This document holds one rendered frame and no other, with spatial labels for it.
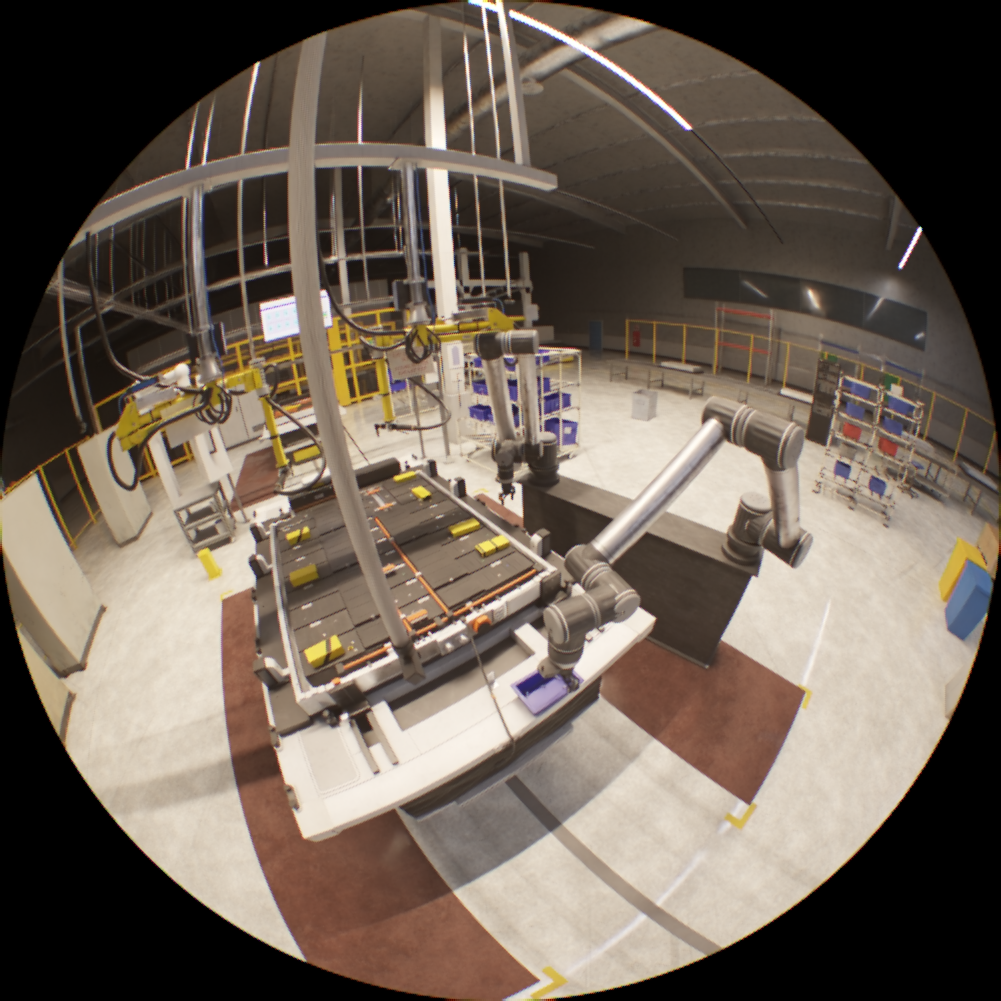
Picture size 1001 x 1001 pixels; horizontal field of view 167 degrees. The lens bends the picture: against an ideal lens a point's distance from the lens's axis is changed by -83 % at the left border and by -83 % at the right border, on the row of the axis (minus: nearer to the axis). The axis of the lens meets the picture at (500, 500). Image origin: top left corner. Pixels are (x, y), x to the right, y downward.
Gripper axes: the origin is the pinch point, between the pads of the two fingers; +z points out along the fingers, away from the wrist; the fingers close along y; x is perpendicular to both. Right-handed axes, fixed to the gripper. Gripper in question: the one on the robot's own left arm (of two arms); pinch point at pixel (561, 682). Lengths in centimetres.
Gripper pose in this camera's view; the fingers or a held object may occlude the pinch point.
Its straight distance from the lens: 121.9
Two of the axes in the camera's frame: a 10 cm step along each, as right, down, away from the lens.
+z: 0.6, 8.7, 4.9
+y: -5.3, -3.9, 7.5
